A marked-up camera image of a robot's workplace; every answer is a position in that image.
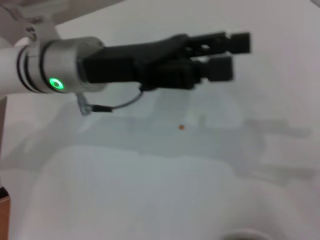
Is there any silver grey wrist camera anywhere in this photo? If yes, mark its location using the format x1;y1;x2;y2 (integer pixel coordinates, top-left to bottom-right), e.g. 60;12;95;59
0;0;62;48

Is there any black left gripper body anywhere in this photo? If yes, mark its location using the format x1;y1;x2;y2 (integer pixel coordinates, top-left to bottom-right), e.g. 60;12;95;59
81;33;196;91

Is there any black wrist cable with plug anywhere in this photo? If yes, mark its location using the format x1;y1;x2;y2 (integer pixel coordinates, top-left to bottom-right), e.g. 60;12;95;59
74;86;145;117

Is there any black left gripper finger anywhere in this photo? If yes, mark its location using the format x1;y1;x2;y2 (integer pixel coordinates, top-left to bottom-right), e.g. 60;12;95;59
187;30;252;58
192;55;235;84

